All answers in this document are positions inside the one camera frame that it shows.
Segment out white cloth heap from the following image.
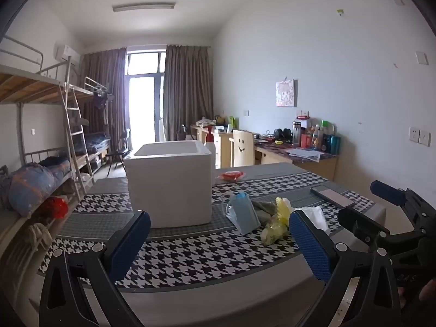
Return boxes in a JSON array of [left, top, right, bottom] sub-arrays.
[[27, 223, 52, 250]]

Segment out group of bottles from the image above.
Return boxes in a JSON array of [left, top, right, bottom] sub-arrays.
[[292, 116, 341, 155]]

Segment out white foam box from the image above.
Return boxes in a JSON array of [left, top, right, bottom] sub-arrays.
[[123, 140, 216, 229]]

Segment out white air conditioner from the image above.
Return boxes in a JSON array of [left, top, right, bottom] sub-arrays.
[[55, 45, 81, 65]]

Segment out white papers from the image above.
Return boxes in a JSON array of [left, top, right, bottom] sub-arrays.
[[284, 147, 323, 163]]

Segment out brown curtain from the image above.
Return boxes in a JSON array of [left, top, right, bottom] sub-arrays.
[[82, 48, 127, 144], [163, 44, 214, 141]]

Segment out red orange packet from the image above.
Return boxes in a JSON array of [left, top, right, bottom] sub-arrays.
[[218, 170, 246, 182]]

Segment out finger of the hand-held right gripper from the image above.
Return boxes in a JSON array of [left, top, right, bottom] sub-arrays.
[[338, 207, 430, 258], [370, 180, 436, 232]]

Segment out yellow plastic bag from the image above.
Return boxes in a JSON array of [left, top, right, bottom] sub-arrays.
[[261, 197, 294, 246]]

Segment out grey green cloth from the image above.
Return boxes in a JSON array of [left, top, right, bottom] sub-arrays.
[[252, 200, 279, 226]]

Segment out large metal bunk bed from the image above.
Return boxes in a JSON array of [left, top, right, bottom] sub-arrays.
[[0, 36, 96, 263]]

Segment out metal bed ladder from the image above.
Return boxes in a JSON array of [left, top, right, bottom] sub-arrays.
[[59, 83, 94, 200]]

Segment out pink wall picture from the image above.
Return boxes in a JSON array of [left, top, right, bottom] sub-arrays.
[[276, 79, 298, 107]]

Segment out black folding chair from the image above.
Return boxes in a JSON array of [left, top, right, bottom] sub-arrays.
[[105, 129, 132, 177]]

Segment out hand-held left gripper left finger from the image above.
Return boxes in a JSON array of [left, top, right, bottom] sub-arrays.
[[39, 210, 151, 327]]

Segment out dark hanging clothes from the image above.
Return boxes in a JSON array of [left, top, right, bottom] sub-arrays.
[[92, 90, 113, 110]]

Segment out houndstooth table mat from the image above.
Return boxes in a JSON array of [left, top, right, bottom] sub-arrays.
[[37, 162, 387, 293]]

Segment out person's right hand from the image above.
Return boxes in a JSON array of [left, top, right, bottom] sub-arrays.
[[399, 277, 436, 309]]

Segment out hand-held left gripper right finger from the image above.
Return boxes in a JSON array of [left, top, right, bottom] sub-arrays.
[[289, 209, 402, 327]]

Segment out blue face mask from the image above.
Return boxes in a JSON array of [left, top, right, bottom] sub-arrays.
[[226, 192, 261, 235]]

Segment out small metal bunk bed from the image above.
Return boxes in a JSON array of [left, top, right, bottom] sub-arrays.
[[83, 77, 114, 172]]

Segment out white tissue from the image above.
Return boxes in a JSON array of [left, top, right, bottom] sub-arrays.
[[293, 206, 332, 236]]

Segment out red plastic bag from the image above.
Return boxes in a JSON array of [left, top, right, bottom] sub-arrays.
[[43, 197, 69, 219]]

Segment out dark blue bedding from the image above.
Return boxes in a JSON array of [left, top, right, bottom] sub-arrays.
[[83, 134, 111, 156]]

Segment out glass balcony door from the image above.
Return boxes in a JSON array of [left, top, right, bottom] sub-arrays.
[[125, 52, 167, 147]]

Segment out ceiling light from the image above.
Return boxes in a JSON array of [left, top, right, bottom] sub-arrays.
[[112, 2, 177, 13]]

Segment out black smartphone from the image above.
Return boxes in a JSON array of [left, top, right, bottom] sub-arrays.
[[311, 186, 355, 209]]

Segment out wooden chair with smiley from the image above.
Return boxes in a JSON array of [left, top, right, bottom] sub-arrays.
[[229, 129, 256, 168]]

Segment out white spray bottle red nozzle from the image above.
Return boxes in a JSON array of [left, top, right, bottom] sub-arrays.
[[204, 126, 217, 186]]

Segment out blue orange quilt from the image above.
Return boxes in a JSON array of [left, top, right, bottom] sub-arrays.
[[8, 157, 72, 217]]

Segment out white wall socket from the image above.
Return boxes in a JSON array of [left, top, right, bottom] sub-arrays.
[[410, 127, 431, 147]]

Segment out long wooden desk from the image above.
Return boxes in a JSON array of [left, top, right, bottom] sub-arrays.
[[191, 124, 338, 182]]

